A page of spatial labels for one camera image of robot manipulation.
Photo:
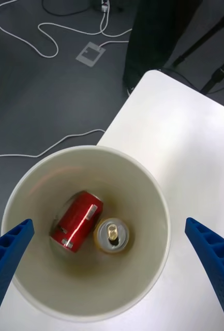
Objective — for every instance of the gold and red drink can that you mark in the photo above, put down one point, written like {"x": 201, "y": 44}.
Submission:
{"x": 113, "y": 236}

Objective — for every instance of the large black object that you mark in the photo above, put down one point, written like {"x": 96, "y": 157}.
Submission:
{"x": 153, "y": 38}

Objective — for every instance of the grey square floor marker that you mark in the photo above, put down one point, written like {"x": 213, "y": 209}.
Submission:
{"x": 83, "y": 57}

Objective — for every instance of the socket block with plugs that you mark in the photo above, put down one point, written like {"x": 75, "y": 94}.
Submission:
{"x": 103, "y": 5}

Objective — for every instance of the black tripod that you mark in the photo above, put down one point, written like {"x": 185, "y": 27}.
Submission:
{"x": 215, "y": 75}

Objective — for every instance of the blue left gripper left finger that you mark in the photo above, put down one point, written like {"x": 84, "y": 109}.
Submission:
{"x": 3, "y": 263}

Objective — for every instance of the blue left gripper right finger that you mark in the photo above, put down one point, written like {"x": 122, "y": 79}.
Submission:
{"x": 217, "y": 263}

